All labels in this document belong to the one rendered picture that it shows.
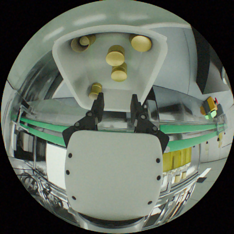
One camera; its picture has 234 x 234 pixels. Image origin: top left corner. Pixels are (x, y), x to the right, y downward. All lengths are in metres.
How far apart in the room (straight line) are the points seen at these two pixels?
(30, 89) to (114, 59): 0.78
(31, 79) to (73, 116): 0.64
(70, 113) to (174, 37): 0.42
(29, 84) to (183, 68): 0.96
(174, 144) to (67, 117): 0.39
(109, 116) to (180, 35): 0.35
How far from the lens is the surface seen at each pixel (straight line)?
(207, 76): 0.28
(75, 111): 0.35
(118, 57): 0.15
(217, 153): 6.43
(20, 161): 0.86
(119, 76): 0.18
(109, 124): 0.29
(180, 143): 0.28
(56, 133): 0.40
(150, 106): 0.23
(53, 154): 0.62
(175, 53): 0.25
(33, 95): 0.87
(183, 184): 0.86
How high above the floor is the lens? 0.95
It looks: 23 degrees down
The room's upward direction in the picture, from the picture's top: 177 degrees counter-clockwise
